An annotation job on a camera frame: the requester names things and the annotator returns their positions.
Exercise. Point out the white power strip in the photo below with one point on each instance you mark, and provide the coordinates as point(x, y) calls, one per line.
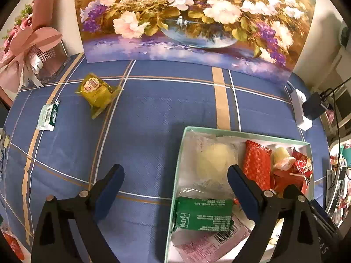
point(301, 115)

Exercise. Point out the red patterned snack packet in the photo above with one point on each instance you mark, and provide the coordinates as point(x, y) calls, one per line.
point(257, 161)

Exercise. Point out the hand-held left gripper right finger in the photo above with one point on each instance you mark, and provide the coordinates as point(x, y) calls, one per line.
point(241, 191)

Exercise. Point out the clear round cake packet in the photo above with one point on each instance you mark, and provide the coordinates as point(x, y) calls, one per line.
point(214, 156)

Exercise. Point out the pink clear gift box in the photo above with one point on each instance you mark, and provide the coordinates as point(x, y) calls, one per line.
point(53, 63)

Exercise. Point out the white desk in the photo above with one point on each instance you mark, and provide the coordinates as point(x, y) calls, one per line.
point(341, 63)

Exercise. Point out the blue plaid tablecloth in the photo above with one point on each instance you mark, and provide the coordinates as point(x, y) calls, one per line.
point(153, 109)

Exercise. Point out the pink snack packet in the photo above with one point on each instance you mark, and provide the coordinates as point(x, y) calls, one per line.
point(203, 245)

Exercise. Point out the white lattice chair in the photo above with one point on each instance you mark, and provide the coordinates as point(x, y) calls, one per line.
point(336, 145)

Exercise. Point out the flower painting poster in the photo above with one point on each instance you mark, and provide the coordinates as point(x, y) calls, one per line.
point(192, 19)

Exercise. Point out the teal toy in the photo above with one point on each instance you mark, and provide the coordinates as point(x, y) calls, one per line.
point(346, 154)

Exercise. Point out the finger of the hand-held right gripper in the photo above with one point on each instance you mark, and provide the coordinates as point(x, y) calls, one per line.
point(290, 191)
point(320, 213)

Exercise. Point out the white green gum packet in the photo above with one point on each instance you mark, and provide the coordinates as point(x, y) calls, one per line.
point(48, 116)

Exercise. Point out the red festive snack packet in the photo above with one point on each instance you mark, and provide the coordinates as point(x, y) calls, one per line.
point(301, 164)

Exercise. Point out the red white-striped snack packet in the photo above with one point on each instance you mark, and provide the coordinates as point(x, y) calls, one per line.
point(285, 179)

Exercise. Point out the yellow snack packet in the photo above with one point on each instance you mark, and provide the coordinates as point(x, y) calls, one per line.
point(94, 93)

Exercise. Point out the red white packet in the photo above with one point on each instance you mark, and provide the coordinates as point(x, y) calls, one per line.
point(12, 242)

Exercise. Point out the cream jelly cup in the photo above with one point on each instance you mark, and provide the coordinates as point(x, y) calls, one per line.
point(282, 157)

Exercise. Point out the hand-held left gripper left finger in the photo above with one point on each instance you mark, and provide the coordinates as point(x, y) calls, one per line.
point(111, 189)

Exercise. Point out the black charger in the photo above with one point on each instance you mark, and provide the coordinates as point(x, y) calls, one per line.
point(314, 105)

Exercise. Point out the teal cardboard tray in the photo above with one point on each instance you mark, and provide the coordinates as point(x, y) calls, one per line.
point(171, 248)

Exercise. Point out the crumpled white blue wrapper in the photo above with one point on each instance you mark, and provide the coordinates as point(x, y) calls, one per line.
point(3, 142)

